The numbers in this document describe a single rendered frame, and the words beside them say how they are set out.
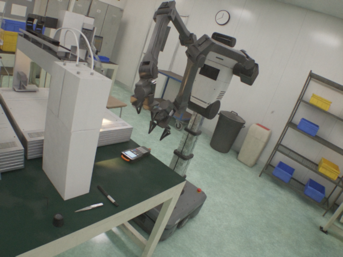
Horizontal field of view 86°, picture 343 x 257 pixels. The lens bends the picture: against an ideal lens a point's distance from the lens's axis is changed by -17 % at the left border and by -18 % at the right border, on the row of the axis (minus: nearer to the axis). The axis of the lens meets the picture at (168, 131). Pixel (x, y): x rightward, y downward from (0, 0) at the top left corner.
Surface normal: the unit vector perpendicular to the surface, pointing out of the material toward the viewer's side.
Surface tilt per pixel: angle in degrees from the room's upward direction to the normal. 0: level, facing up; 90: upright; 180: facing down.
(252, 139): 93
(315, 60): 90
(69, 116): 90
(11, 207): 0
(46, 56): 90
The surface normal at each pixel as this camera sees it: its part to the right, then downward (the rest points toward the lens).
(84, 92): 0.73, 0.46
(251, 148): -0.63, 0.16
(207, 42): -0.52, -0.22
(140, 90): -0.40, 0.47
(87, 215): 0.31, -0.88
